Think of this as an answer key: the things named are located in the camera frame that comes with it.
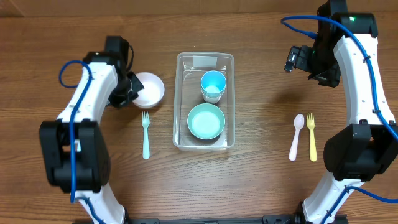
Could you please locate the white bowl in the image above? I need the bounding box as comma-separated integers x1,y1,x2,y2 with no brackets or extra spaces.
132,72,165,109

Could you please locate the pink cup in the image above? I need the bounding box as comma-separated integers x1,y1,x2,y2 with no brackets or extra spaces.
203,95,221,104

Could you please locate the green cup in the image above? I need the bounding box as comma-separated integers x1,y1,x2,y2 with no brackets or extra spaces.
201,88,224,98

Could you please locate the blue cup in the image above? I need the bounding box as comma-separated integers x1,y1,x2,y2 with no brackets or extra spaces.
200,70,227,91

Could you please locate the teal bowl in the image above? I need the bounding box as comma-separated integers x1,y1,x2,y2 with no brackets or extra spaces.
187,103,226,140

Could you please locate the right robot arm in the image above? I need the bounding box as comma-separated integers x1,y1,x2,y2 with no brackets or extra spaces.
284,0,397,223

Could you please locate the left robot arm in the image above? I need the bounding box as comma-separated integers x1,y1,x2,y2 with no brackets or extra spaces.
39,36,144,223

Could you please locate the clear plastic container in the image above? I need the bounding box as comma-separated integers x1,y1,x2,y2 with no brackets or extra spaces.
173,52,235,151

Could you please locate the light blue plastic fork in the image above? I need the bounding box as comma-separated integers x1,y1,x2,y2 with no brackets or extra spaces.
142,111,150,160

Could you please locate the yellow plastic fork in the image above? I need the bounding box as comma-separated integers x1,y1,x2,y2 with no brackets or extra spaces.
307,113,317,162

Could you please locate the pink plastic spoon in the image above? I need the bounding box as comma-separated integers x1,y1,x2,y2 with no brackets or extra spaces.
289,114,304,161

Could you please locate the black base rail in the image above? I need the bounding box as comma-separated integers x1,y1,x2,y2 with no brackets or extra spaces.
73,213,348,224

